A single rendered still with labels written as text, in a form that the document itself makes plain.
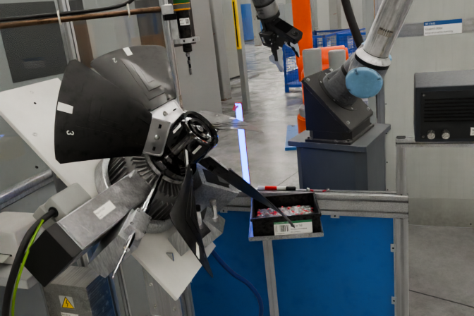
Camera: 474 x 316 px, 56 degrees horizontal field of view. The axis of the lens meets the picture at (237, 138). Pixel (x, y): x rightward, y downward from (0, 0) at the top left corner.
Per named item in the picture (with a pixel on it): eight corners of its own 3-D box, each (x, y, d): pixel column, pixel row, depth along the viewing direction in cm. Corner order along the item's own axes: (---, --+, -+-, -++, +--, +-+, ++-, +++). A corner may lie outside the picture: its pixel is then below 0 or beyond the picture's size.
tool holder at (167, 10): (167, 45, 114) (161, 5, 111) (163, 44, 120) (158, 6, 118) (202, 41, 116) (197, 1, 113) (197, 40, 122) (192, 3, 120)
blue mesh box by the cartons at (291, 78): (283, 92, 811) (279, 37, 784) (315, 80, 908) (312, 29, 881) (329, 93, 759) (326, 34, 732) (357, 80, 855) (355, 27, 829)
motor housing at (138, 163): (146, 241, 115) (176, 214, 110) (84, 176, 116) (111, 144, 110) (184, 204, 136) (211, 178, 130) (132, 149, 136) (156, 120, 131)
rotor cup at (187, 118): (178, 188, 113) (210, 157, 107) (137, 147, 113) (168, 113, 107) (200, 168, 126) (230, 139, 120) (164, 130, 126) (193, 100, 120)
